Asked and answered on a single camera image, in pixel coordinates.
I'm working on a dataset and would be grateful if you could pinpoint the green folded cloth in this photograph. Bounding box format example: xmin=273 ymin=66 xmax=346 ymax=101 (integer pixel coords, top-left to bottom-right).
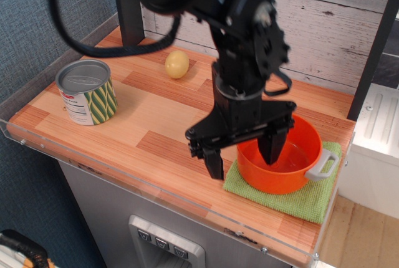
xmin=223 ymin=161 xmax=339 ymax=224

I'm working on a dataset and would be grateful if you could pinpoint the clear acrylic edge guard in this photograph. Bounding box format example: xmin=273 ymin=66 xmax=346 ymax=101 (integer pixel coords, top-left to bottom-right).
xmin=2 ymin=108 xmax=338 ymax=267

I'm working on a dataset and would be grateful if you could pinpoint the orange pot with grey handles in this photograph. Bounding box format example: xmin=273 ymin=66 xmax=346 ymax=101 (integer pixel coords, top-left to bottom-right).
xmin=237 ymin=115 xmax=340 ymax=194

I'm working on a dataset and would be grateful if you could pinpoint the dark right upright post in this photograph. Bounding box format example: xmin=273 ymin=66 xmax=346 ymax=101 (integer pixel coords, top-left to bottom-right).
xmin=347 ymin=0 xmax=398 ymax=122

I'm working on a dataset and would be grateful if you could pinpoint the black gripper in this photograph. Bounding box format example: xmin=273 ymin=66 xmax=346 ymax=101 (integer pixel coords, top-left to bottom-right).
xmin=185 ymin=89 xmax=296 ymax=180

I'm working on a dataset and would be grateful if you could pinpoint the orange object bottom left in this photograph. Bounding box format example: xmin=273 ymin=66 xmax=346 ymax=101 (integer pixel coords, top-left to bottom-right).
xmin=22 ymin=257 xmax=56 ymax=268

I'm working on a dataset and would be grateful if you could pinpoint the dark upright post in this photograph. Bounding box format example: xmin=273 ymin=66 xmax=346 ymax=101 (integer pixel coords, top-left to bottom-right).
xmin=116 ymin=0 xmax=145 ymax=46
xmin=347 ymin=0 xmax=398 ymax=122

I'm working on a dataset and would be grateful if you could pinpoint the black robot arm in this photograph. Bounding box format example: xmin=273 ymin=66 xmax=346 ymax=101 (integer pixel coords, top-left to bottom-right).
xmin=140 ymin=0 xmax=296 ymax=179

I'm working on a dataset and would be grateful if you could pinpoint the white ribbed appliance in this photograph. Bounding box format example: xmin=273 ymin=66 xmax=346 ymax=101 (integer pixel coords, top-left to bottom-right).
xmin=338 ymin=84 xmax=398 ymax=218

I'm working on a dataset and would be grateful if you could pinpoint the green striped tin can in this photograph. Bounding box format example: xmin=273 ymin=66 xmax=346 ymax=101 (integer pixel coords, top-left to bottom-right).
xmin=55 ymin=59 xmax=118 ymax=126

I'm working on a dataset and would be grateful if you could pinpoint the black cable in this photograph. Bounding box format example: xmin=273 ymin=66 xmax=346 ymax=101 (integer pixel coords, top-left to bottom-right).
xmin=42 ymin=0 xmax=181 ymax=59

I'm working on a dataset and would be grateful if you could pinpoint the silver cabinet with dispenser panel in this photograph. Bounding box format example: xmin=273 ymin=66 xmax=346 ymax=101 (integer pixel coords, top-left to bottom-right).
xmin=60 ymin=162 xmax=288 ymax=267

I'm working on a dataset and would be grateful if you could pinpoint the dark left upright post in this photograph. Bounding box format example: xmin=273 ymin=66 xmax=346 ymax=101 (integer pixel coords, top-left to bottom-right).
xmin=116 ymin=0 xmax=145 ymax=46

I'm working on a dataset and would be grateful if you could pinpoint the yellow potato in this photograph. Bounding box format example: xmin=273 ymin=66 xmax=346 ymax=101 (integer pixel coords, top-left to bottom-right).
xmin=165 ymin=50 xmax=190 ymax=79

